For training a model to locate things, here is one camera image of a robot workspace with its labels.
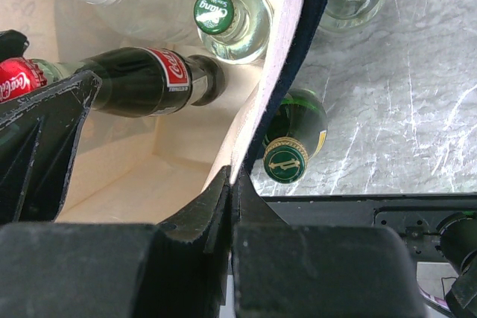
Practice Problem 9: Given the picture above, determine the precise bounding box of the dark cola bottle red cap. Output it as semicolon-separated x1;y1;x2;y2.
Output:
1;47;226;118

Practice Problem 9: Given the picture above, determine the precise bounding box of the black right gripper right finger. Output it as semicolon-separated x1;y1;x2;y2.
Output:
231;168;286;225

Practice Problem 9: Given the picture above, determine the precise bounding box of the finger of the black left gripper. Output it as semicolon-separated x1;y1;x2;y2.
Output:
1;71;101;223
0;29;30;62

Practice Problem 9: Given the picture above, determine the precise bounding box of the beige canvas tote bag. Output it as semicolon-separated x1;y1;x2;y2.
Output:
0;0;338;226

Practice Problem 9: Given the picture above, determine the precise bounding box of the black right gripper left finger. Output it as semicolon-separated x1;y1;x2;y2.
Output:
158;165;231;254

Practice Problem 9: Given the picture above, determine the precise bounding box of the green beer bottle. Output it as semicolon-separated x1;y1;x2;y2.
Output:
263;88;328;184

